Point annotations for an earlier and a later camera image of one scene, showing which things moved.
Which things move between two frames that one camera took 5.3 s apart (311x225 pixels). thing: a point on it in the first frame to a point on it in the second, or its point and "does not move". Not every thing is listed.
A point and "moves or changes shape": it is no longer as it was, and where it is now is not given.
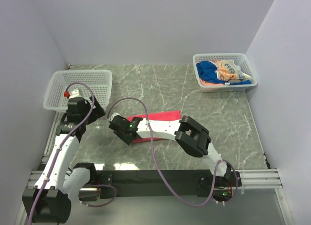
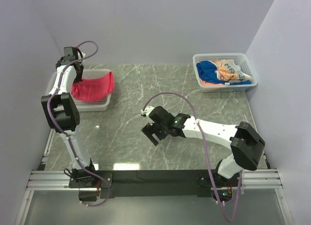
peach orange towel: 206,83 does not move
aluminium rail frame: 258,179 does not move
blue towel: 207,69 does not move
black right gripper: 127,140 to 150,129
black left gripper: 97,112 to 78,78
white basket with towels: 223,72 does not move
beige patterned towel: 227,70 does not move
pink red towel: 163,126 moves or changes shape
